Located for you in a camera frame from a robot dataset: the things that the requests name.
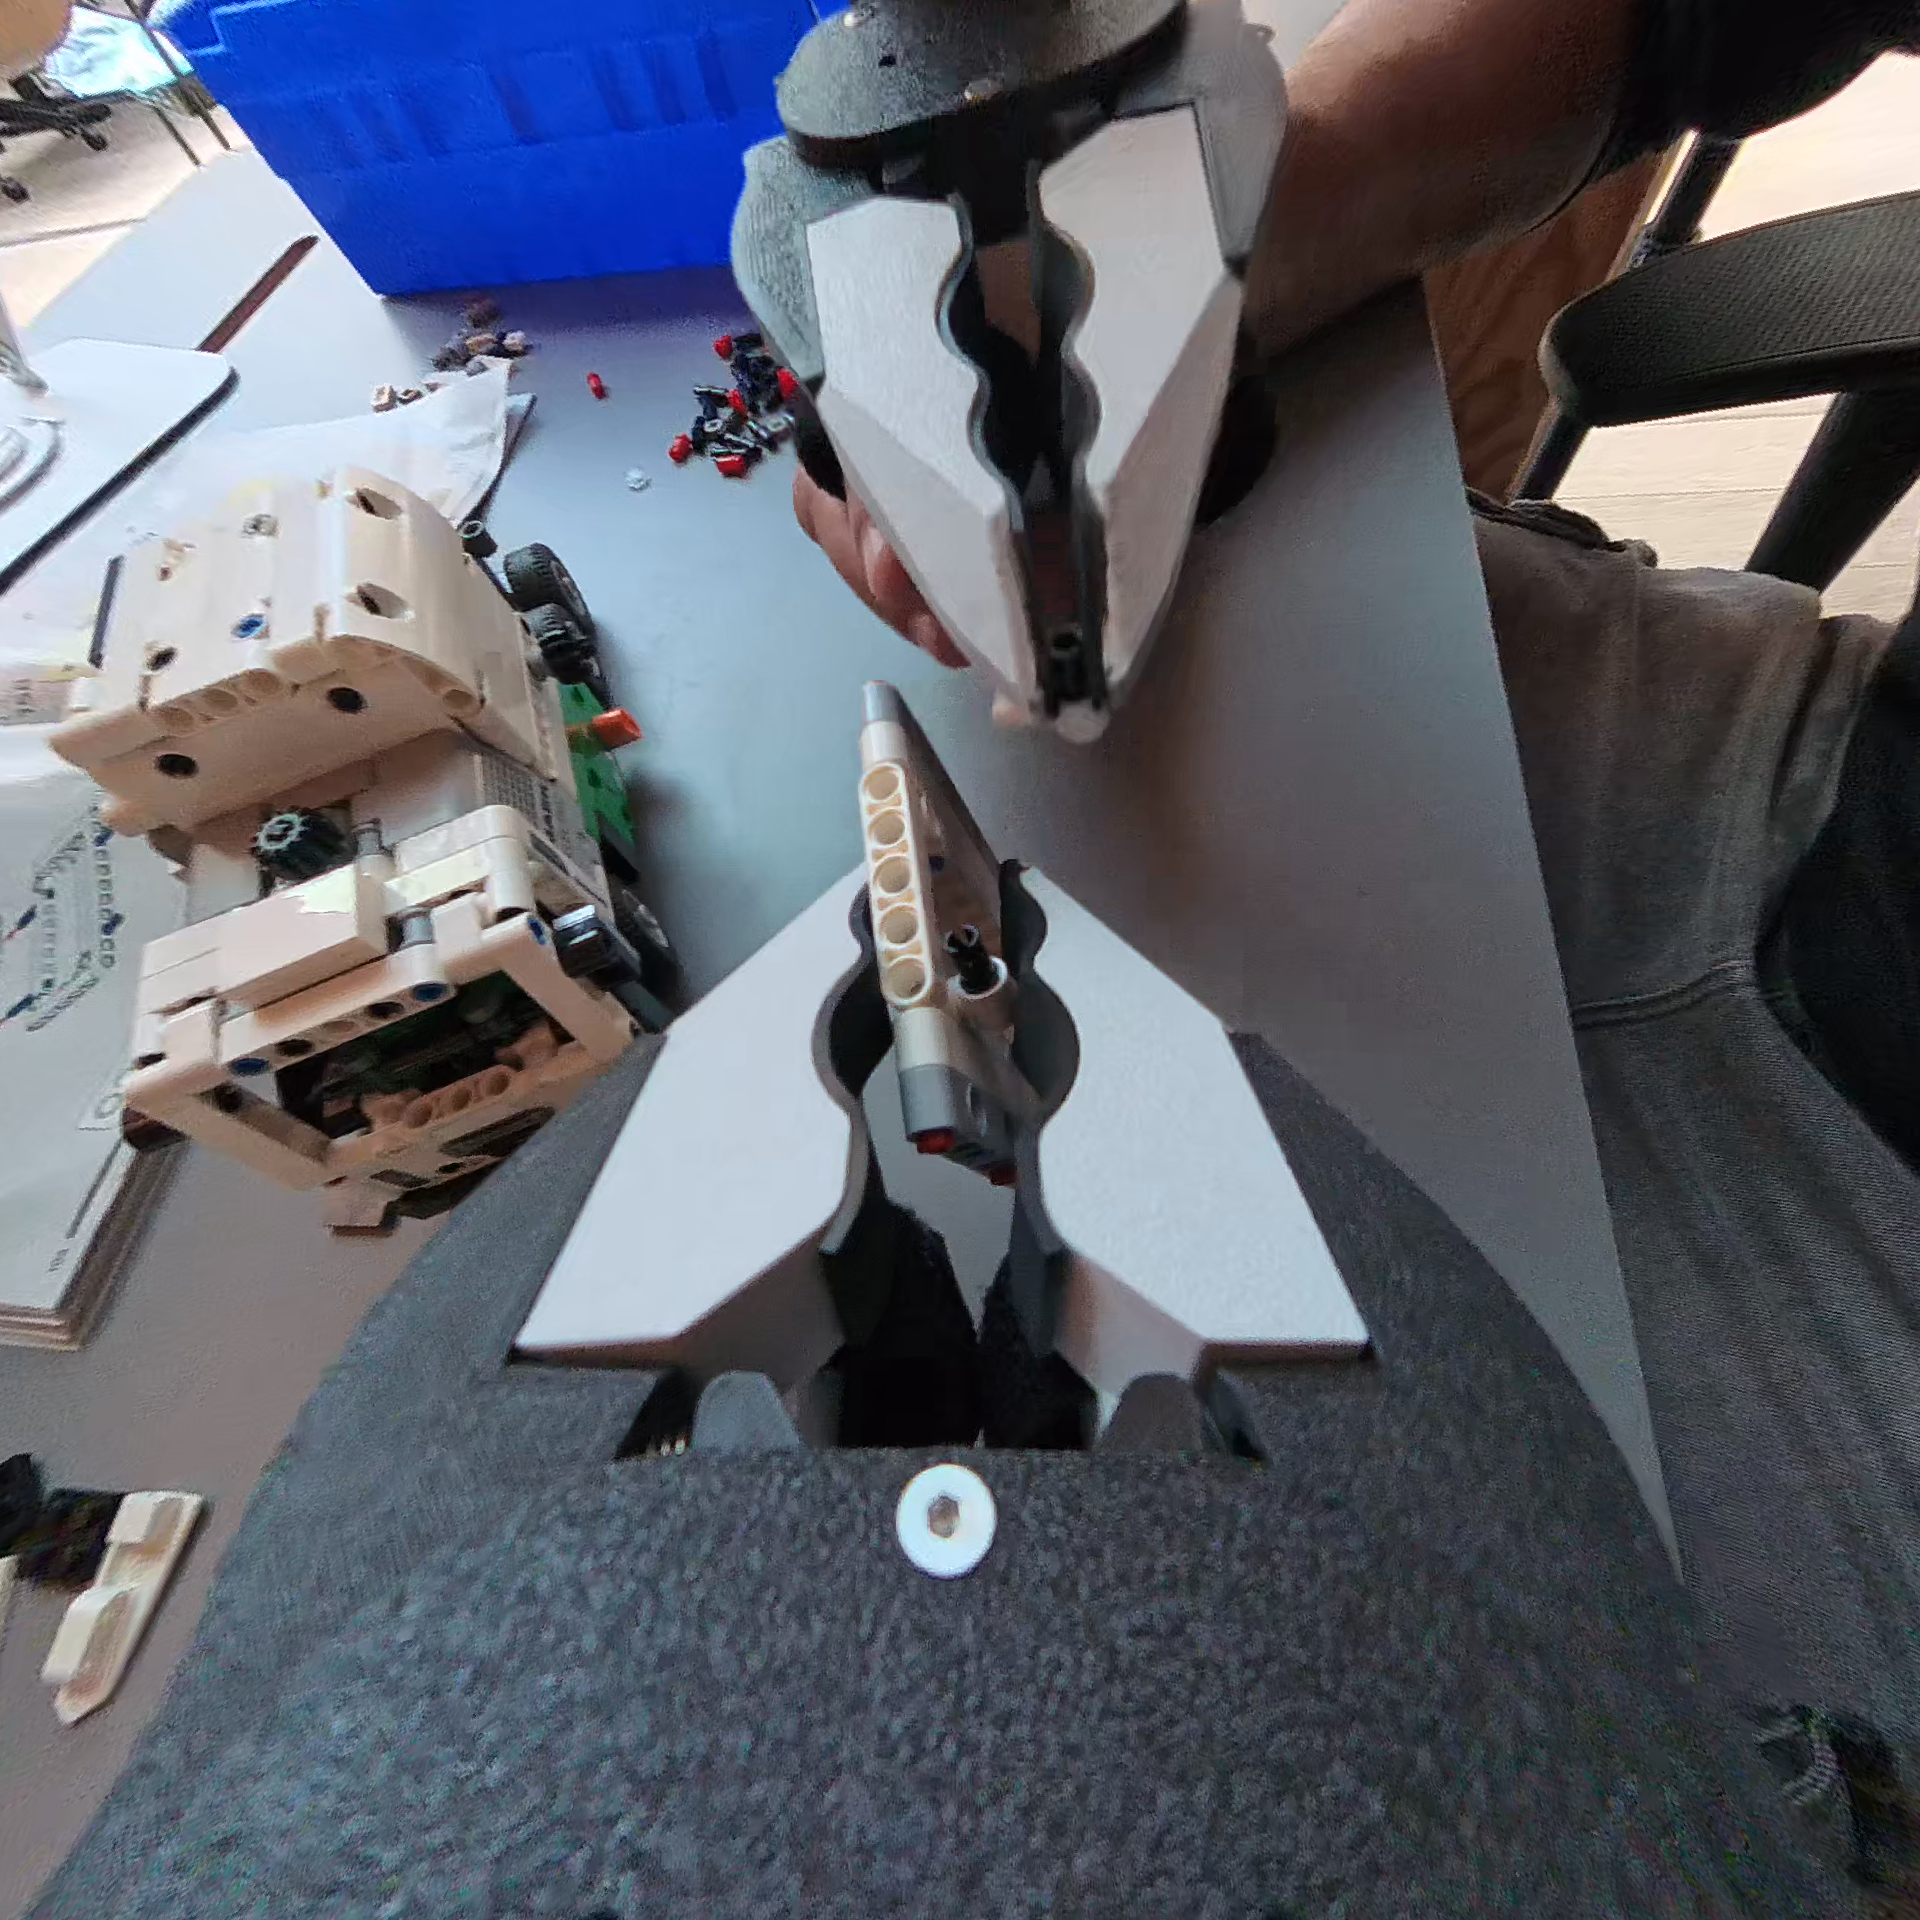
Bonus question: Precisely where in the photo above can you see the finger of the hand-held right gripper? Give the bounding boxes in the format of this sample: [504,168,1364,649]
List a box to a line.
[1037,98,1250,747]
[804,193,1052,729]

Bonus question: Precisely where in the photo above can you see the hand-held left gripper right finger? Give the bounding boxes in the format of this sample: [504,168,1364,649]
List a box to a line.
[1006,859,1375,1433]

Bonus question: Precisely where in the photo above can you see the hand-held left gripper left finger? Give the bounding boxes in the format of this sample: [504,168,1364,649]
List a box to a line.
[509,863,879,1412]

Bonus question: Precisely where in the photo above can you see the grey and white lego panel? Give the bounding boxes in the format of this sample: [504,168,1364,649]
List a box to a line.
[854,679,1052,1187]

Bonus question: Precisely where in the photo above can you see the pile of small lego pins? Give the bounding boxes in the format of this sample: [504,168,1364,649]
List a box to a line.
[666,329,804,486]

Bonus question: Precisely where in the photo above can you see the cluster of brown lego pieces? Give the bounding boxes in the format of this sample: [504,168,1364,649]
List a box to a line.
[428,298,534,375]

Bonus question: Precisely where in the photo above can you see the white lego truck model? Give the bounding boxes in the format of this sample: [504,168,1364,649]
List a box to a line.
[53,465,677,1232]

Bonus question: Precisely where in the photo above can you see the lego instruction booklet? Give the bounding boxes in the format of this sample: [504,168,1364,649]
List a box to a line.
[0,660,196,1353]

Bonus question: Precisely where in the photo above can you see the white lego panel piece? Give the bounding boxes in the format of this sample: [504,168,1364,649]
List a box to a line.
[41,1489,207,1729]

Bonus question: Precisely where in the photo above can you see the black lego pieces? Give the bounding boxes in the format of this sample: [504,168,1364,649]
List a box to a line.
[0,1452,125,1594]

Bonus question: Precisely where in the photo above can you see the person's right hand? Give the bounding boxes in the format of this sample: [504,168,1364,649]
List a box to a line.
[791,465,968,671]

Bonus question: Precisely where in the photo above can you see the blue plastic bin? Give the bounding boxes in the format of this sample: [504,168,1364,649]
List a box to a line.
[157,0,856,299]

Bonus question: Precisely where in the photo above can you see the clear plastic bag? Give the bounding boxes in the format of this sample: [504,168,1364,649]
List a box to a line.
[223,368,538,519]

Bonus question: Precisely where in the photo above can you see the black chair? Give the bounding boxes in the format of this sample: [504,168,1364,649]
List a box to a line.
[1506,135,1920,594]

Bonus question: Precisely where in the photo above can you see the white stand base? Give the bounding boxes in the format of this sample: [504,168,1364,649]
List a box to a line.
[0,336,240,594]

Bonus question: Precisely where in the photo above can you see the black office chair base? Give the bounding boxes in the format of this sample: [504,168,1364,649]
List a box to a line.
[0,76,114,204]

